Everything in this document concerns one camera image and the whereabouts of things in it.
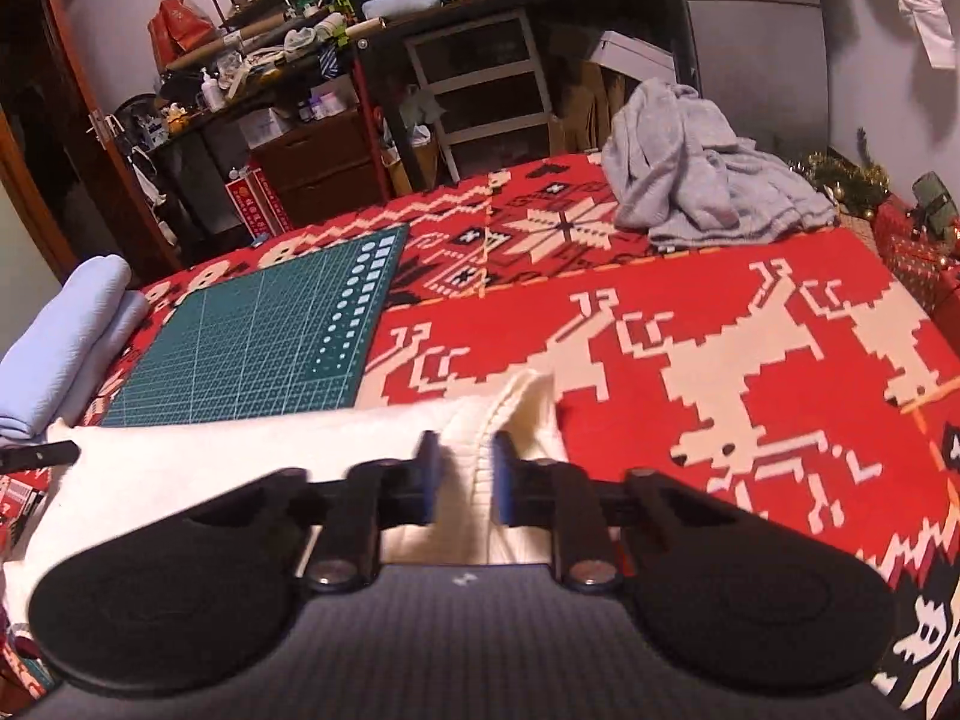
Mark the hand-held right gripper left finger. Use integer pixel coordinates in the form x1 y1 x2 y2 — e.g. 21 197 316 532
176 431 451 593

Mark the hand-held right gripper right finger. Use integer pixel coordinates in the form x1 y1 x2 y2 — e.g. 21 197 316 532
491 431 758 593

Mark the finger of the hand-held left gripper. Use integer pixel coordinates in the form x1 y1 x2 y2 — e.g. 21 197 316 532
0 441 81 475

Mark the cream knit vest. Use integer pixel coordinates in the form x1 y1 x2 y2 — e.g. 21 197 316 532
0 369 571 631

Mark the folded light blue towel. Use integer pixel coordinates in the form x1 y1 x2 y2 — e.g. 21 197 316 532
0 253 151 447

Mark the green cutting mat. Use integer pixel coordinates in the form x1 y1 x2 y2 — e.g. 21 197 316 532
101 223 412 428

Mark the red patterned blanket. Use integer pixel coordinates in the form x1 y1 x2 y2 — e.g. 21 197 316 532
0 152 960 713

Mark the red and white box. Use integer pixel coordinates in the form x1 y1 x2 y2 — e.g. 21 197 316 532
225 169 293 241

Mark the wooden door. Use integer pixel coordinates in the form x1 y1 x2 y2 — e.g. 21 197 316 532
0 0 185 293

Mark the wooden drawer cabinet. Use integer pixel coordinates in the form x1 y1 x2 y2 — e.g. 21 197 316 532
251 109 387 230

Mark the grey garment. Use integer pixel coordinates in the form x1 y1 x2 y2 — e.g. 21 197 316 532
602 77 839 247

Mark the stack of flattened cardboard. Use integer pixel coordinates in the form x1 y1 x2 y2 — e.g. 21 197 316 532
555 60 638 155

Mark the white drawer unit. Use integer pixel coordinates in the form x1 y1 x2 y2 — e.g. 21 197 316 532
403 9 560 181

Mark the white cardboard box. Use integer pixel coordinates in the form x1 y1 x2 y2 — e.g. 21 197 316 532
587 30 676 83

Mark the orange paper bag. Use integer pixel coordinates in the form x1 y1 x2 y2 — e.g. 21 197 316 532
148 0 218 68

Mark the tinsel christmas wreath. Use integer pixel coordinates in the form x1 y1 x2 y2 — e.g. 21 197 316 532
795 127 893 218

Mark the long cardboard tube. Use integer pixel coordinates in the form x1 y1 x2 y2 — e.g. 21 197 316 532
165 11 331 72

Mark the large red gift box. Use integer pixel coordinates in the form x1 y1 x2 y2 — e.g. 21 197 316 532
870 195 960 316

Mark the silver refrigerator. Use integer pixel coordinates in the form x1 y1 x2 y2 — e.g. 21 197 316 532
667 0 833 166

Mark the light blue pouch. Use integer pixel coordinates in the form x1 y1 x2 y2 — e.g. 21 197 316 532
362 0 442 21

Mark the dark green bag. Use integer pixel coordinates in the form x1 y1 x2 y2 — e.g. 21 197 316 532
911 171 960 241

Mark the white curtain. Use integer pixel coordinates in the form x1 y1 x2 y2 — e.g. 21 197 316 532
840 0 960 72

